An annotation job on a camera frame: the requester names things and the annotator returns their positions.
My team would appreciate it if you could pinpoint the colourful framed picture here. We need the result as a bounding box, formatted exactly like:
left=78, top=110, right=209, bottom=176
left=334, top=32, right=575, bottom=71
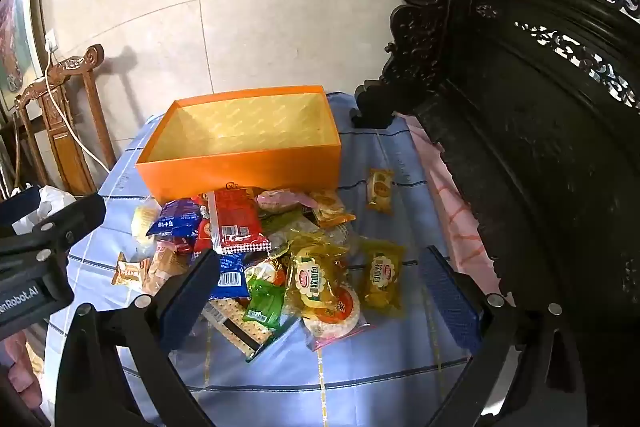
left=0, top=0, right=47, bottom=110

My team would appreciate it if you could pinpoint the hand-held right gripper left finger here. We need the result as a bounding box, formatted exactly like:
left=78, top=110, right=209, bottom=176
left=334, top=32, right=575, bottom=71
left=54, top=250, right=221, bottom=427

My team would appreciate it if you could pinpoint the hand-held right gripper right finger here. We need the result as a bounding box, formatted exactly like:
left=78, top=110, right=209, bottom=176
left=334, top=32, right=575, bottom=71
left=418, top=245, right=586, bottom=427

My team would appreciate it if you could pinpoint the blue barcode snack packet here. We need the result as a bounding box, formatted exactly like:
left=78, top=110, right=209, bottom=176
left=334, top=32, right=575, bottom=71
left=207, top=252, right=251, bottom=301

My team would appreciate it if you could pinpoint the blue fish snack packet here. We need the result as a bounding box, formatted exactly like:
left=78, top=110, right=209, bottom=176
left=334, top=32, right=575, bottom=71
left=145, top=197, right=204, bottom=241

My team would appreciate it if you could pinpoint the striped sandwich cracker packet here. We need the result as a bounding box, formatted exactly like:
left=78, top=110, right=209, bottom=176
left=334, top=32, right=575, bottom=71
left=202, top=297, right=282, bottom=363

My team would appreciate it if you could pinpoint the small yellow cake packet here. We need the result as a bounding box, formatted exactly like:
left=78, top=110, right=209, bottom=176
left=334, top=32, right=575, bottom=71
left=366, top=168, right=396, bottom=212

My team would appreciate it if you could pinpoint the red snack packet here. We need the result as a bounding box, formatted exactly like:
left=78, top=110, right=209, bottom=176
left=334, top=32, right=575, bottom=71
left=207, top=187, right=271, bottom=256

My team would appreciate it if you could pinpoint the orange yellow cake packet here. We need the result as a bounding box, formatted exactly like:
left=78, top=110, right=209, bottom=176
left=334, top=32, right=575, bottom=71
left=307, top=189, right=357, bottom=228

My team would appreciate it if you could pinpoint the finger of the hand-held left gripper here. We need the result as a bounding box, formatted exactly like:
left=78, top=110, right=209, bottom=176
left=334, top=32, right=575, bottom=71
left=0, top=193, right=107, bottom=258
left=0, top=186, right=42, bottom=233

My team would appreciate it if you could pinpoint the large yellow pastry packet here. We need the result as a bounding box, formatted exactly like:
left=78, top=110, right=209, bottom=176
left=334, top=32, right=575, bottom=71
left=289, top=244, right=352, bottom=319

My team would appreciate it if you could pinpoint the brown carved wooden chair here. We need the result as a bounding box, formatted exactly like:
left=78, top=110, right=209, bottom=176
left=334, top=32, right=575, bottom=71
left=14, top=44, right=119, bottom=196

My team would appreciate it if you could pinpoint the white power cable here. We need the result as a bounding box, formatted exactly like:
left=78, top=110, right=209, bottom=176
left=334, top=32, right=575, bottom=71
left=44, top=49, right=114, bottom=174

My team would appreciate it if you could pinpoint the orange cardboard box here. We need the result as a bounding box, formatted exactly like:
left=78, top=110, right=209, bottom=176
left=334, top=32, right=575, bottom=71
left=136, top=85, right=343, bottom=204

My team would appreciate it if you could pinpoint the small orange snack packet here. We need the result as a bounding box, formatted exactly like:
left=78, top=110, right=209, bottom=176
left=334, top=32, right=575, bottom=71
left=110, top=251, right=151, bottom=291

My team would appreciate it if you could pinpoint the green snack packet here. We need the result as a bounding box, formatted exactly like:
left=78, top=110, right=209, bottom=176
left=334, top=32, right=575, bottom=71
left=242, top=273, right=287, bottom=329

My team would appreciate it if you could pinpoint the white plastic bag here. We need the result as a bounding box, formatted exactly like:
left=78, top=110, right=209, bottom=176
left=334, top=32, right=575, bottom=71
left=10, top=185, right=77, bottom=236

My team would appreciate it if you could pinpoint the clear yellow green packet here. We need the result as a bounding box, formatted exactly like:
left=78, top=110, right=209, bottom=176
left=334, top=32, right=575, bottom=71
left=264, top=211, right=352, bottom=254

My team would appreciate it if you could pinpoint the blue checked tablecloth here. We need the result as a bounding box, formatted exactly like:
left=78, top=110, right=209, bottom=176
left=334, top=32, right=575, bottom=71
left=42, top=92, right=501, bottom=427

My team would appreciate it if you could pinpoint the pink snack packet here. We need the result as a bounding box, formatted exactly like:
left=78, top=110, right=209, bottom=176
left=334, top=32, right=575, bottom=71
left=257, top=189, right=311, bottom=213

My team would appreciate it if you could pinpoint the pink striped cloth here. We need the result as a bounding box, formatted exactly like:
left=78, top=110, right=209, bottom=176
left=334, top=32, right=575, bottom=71
left=404, top=114, right=507, bottom=300

